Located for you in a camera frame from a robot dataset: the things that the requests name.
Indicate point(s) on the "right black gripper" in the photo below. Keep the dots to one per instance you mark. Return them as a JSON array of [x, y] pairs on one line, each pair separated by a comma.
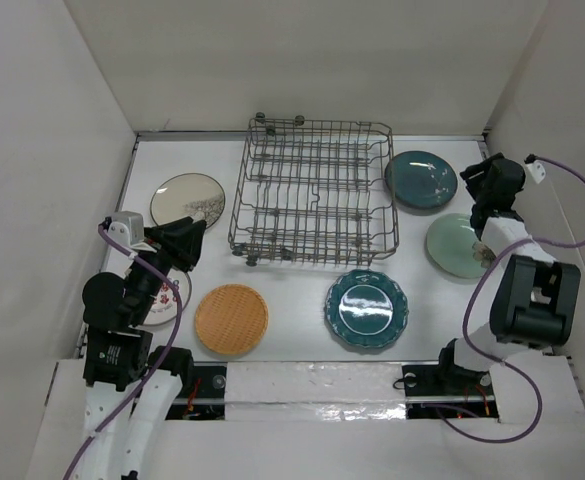
[[472, 183]]

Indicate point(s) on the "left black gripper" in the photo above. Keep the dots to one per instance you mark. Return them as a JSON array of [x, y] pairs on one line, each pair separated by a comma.
[[180, 239]]

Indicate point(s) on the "beige tree pattern plate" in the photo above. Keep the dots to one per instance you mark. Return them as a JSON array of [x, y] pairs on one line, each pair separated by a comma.
[[194, 195]]

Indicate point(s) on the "pale green celadon plate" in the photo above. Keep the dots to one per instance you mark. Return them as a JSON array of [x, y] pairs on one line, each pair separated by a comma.
[[453, 245]]

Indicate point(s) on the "dark teal floral plate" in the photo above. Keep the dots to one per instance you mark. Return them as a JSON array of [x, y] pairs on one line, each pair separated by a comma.
[[421, 180]]

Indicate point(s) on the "white red floral plate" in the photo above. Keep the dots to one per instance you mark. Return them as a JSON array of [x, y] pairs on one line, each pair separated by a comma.
[[163, 309]]

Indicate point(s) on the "woven bamboo round tray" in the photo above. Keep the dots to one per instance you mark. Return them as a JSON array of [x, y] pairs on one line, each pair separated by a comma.
[[231, 319]]

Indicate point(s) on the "teal scalloped rim plate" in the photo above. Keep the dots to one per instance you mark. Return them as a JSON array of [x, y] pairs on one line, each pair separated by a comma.
[[366, 309]]

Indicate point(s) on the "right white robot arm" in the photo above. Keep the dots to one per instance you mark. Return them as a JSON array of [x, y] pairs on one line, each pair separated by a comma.
[[536, 298]]

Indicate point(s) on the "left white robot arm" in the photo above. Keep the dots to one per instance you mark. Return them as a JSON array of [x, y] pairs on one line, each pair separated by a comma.
[[130, 384]]

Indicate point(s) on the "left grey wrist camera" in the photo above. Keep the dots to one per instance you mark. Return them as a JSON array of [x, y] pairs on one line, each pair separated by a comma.
[[127, 230]]

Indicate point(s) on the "grey wire dish rack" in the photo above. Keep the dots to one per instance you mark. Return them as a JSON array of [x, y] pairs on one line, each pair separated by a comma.
[[314, 192]]

